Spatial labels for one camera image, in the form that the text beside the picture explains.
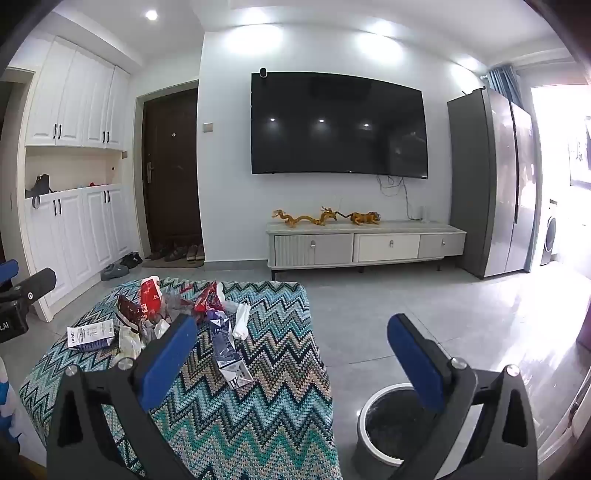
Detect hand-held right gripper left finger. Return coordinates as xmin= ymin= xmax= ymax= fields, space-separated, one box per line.
xmin=46 ymin=314 xmax=199 ymax=480

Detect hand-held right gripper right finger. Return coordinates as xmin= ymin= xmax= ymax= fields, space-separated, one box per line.
xmin=387 ymin=313 xmax=539 ymax=480

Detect white printed plastic bag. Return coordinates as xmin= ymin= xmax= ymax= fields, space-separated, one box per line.
xmin=117 ymin=325 xmax=145 ymax=360

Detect clear plastic wrapper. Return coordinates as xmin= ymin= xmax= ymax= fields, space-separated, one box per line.
xmin=164 ymin=293 xmax=197 ymax=324

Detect blue and white carton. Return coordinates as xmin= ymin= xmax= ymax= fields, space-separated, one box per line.
xmin=205 ymin=311 xmax=254 ymax=391

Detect dark red snack packet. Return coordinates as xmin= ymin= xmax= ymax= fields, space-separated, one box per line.
xmin=115 ymin=295 xmax=148 ymax=330

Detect bright red snack packet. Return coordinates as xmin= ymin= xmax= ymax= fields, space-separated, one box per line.
xmin=194 ymin=281 xmax=225 ymax=319

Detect grey round trash bin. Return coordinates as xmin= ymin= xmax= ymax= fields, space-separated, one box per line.
xmin=358 ymin=382 xmax=444 ymax=464

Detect white paper box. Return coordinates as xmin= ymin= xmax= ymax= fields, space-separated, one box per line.
xmin=67 ymin=322 xmax=116 ymax=353

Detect white tissue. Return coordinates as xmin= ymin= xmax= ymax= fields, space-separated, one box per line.
xmin=231 ymin=302 xmax=253 ymax=342

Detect person's left hand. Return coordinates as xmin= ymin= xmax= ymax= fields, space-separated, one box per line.
xmin=0 ymin=357 xmax=21 ymax=444

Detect black handbag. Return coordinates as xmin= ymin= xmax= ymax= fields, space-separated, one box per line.
xmin=24 ymin=174 xmax=57 ymax=208

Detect brown doormat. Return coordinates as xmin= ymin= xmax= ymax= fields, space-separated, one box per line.
xmin=141 ymin=256 xmax=205 ymax=269

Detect zigzag knitted blanket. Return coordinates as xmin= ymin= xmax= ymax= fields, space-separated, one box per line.
xmin=18 ymin=276 xmax=345 ymax=480

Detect white television stand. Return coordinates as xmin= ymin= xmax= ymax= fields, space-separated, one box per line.
xmin=265 ymin=220 xmax=467 ymax=280

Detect golden tiger figurine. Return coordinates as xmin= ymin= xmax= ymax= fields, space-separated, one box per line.
xmin=341 ymin=211 xmax=383 ymax=227

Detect dark brown entrance door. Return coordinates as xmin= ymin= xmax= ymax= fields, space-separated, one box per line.
xmin=141 ymin=88 xmax=204 ymax=260

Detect white shoe cabinet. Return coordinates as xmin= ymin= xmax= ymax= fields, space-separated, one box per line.
xmin=16 ymin=36 xmax=146 ymax=323

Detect long golden dragon figurine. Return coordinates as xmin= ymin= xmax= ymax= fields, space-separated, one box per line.
xmin=271 ymin=209 xmax=309 ymax=228

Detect white washing machine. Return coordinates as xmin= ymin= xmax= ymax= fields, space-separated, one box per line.
xmin=540 ymin=198 xmax=559 ymax=267

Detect grey double-door refrigerator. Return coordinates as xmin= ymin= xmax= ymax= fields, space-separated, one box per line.
xmin=447 ymin=85 xmax=540 ymax=279

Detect blue curtain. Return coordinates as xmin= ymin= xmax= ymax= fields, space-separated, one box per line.
xmin=488 ymin=65 xmax=522 ymax=107

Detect television cables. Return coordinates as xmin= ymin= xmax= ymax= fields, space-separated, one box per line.
xmin=376 ymin=174 xmax=416 ymax=220

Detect wall-mounted black television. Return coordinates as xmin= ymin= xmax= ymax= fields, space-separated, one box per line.
xmin=250 ymin=71 xmax=429 ymax=180

